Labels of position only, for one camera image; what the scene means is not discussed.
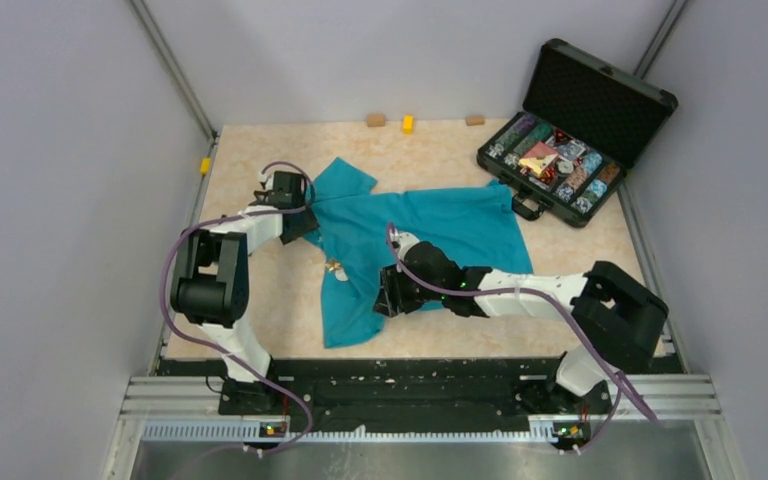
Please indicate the yellow block at left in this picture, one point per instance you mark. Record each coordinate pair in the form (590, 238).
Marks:
(205, 166)

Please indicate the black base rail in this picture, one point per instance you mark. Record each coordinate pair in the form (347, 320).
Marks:
(412, 396)

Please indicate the yellow block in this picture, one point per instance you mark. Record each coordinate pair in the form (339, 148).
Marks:
(408, 124)
(205, 166)

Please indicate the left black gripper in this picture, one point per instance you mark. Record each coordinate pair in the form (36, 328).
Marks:
(308, 223)

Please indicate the right tan wooden block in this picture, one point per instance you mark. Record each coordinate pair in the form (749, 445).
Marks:
(474, 120)

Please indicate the round grey yellow brooch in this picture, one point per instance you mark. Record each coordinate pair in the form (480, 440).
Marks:
(341, 275)

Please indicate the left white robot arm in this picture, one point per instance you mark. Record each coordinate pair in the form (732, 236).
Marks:
(206, 276)

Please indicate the yellow block at back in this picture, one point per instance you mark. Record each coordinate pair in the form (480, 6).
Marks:
(408, 124)

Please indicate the teal t-shirt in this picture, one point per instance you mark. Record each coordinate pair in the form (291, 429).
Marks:
(473, 226)

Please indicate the tan wooden block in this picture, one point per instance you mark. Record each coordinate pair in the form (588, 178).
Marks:
(474, 120)
(375, 120)

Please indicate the left tan wooden block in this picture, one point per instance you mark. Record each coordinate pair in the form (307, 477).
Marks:
(375, 120)

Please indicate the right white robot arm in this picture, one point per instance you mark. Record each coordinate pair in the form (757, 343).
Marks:
(617, 320)

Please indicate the black carrying case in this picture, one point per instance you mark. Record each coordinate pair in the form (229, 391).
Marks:
(599, 118)

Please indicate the pink card in case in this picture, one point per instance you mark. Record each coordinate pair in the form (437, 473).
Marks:
(538, 158)

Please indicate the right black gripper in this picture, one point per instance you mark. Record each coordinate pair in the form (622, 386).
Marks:
(392, 300)

